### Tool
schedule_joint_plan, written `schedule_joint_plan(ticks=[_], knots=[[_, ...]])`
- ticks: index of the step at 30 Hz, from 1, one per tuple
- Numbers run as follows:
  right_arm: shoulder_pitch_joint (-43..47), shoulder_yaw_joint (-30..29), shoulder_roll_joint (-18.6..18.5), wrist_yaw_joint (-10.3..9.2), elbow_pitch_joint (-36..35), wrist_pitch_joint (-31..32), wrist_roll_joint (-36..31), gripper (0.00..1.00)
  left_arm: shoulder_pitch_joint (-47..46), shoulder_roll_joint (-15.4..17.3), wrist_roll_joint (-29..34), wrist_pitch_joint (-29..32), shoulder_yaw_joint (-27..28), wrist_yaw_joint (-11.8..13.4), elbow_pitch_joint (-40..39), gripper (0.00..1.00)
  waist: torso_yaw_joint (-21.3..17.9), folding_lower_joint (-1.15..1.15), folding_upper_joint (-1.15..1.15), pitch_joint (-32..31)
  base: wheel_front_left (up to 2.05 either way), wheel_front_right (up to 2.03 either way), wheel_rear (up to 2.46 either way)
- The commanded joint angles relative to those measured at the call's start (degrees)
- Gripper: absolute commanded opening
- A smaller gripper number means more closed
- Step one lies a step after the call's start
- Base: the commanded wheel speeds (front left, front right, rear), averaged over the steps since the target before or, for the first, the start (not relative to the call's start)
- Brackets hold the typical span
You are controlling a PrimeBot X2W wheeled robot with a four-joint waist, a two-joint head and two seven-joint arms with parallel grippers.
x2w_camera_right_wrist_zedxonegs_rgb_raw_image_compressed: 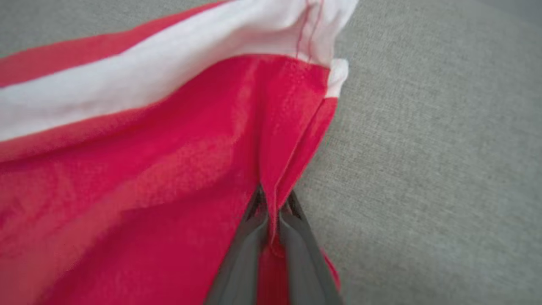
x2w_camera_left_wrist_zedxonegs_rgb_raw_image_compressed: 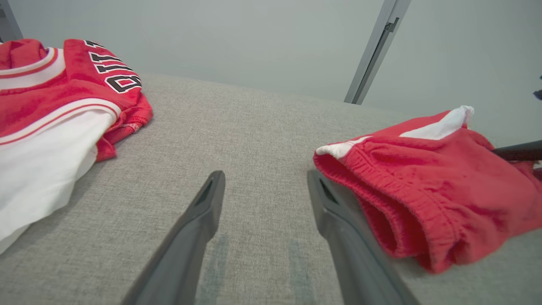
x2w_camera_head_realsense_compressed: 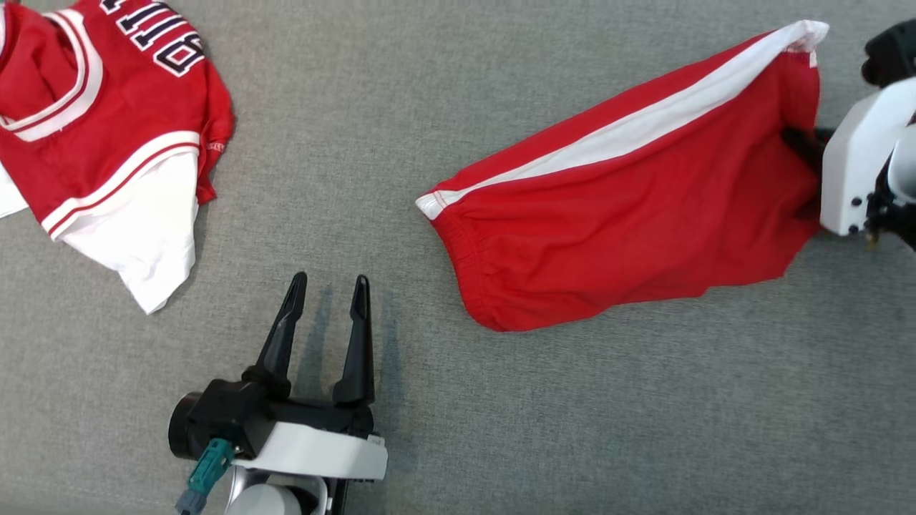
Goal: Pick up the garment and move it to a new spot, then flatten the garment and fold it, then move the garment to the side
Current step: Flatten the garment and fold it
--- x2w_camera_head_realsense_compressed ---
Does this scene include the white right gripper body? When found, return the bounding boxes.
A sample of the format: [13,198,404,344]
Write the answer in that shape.
[819,77,916,237]

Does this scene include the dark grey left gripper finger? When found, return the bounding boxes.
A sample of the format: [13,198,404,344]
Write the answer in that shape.
[243,272,308,401]
[331,275,376,408]

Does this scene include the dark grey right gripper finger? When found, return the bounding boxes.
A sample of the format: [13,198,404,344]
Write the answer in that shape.
[780,127,835,173]

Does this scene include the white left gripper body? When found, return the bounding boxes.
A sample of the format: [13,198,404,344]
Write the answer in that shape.
[235,399,389,483]

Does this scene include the red shorts with white stripe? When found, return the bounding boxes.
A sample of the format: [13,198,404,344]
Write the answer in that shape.
[415,19,831,333]

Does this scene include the red white basketball jersey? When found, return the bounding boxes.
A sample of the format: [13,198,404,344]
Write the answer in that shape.
[0,0,235,315]

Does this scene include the teal left camera connector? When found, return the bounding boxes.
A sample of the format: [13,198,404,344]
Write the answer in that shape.
[175,438,236,515]

